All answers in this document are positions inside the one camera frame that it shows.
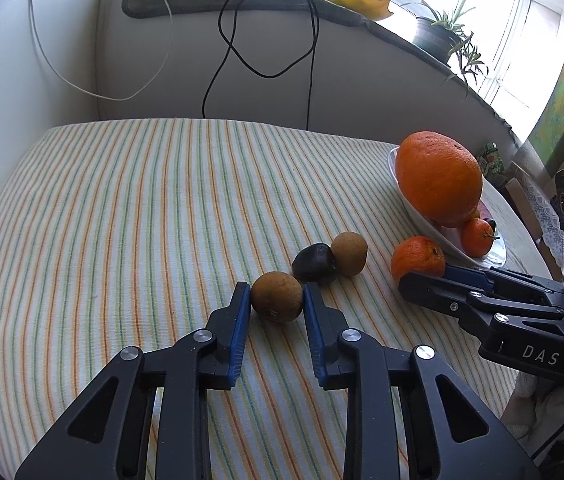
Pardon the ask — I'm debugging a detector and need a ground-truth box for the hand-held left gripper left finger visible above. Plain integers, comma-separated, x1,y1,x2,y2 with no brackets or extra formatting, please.
14,281,253,480

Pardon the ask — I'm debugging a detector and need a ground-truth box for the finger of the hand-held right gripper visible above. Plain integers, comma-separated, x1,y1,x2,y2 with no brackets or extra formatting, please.
444,265,564,306
398,271,564,343

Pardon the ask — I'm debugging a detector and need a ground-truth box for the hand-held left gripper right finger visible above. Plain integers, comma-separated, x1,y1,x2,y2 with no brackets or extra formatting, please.
302,281,542,480

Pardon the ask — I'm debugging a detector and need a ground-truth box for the tangerine with stem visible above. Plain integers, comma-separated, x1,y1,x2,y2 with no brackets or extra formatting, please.
460,217,496,256

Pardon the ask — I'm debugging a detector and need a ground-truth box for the white plate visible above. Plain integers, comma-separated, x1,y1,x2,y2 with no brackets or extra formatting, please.
388,145,507,267

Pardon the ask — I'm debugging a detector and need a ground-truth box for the brown kiwi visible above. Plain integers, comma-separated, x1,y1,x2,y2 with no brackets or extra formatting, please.
331,231,369,277
251,271,305,324

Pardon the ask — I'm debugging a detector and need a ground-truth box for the large orange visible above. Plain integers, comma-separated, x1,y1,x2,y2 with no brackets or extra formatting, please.
395,131,484,228

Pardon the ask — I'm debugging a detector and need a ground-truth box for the green packet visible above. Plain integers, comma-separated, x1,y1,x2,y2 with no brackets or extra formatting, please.
476,142,505,178

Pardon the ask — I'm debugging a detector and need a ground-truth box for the white lace cloth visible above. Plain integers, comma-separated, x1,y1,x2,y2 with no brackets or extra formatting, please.
502,372,564,441

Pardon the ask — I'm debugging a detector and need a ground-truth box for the striped tablecloth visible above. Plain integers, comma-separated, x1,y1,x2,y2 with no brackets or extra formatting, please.
0,119,545,480

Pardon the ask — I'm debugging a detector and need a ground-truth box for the potted plant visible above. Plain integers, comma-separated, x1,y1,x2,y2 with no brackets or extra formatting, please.
394,0,490,103

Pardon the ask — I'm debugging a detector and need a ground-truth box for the yellow green wall picture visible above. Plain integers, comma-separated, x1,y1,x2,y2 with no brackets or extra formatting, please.
526,25,564,161

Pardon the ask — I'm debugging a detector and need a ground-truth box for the black cable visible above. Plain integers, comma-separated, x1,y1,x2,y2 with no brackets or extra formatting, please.
302,0,320,131
202,0,319,120

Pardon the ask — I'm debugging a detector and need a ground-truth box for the white cable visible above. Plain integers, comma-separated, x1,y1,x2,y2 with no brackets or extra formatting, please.
27,0,173,102

